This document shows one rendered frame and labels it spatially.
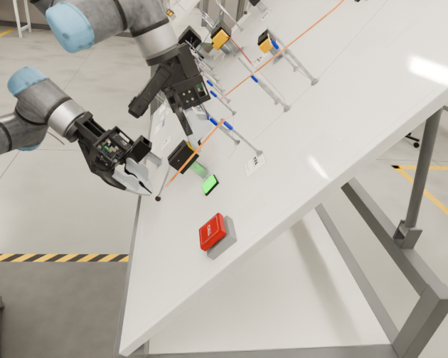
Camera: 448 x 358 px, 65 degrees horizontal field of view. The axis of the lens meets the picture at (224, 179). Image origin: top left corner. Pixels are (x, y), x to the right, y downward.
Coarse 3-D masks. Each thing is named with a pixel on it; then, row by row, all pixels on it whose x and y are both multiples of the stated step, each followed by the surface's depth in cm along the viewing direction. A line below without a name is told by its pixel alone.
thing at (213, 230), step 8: (216, 216) 59; (208, 224) 59; (216, 224) 57; (224, 224) 58; (200, 232) 60; (208, 232) 58; (216, 232) 56; (224, 232) 56; (200, 240) 58; (208, 240) 56; (216, 240) 56; (208, 248) 57
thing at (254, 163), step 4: (252, 156) 69; (256, 156) 68; (260, 156) 67; (264, 156) 66; (248, 160) 69; (252, 160) 68; (256, 160) 67; (260, 160) 66; (264, 160) 65; (244, 164) 70; (248, 164) 68; (252, 164) 67; (256, 164) 66; (260, 164) 65; (248, 168) 67; (252, 168) 66; (256, 168) 65; (248, 172) 67; (252, 172) 65; (248, 176) 66
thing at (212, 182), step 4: (212, 176) 75; (208, 180) 75; (212, 180) 74; (216, 180) 73; (204, 184) 75; (208, 184) 74; (212, 184) 73; (216, 184) 73; (204, 188) 74; (208, 188) 73; (212, 188) 73; (204, 192) 74; (208, 192) 73
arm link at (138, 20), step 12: (120, 0) 58; (132, 0) 59; (144, 0) 60; (156, 0) 61; (132, 12) 60; (144, 12) 61; (156, 12) 61; (132, 24) 62; (144, 24) 61; (156, 24) 62
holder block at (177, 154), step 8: (184, 144) 75; (176, 152) 76; (184, 152) 75; (192, 152) 75; (168, 160) 77; (176, 160) 75; (184, 160) 75; (192, 160) 76; (176, 168) 76; (184, 168) 76
